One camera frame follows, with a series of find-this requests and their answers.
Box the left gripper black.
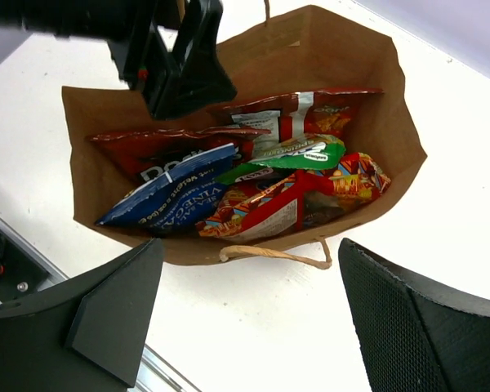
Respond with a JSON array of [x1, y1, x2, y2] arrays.
[[108, 0, 237, 120]]

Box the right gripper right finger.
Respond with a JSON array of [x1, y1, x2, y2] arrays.
[[338, 238, 490, 391]]

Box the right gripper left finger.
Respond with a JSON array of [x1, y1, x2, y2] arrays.
[[0, 239, 163, 392]]

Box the blue salt vinegar chip bag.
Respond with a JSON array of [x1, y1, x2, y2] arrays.
[[96, 143, 235, 235]]

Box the red brown paper bag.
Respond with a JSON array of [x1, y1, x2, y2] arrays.
[[62, 5, 426, 265]]

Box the green Fox's candy bag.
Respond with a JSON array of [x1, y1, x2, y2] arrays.
[[216, 133, 346, 185]]

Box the red Doritos chip bag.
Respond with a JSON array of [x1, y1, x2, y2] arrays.
[[207, 88, 383, 157]]

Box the red patterned cookie bag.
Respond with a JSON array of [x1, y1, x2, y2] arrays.
[[197, 153, 391, 243]]

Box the aluminium front rail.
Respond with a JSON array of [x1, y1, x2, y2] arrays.
[[0, 218, 194, 391]]

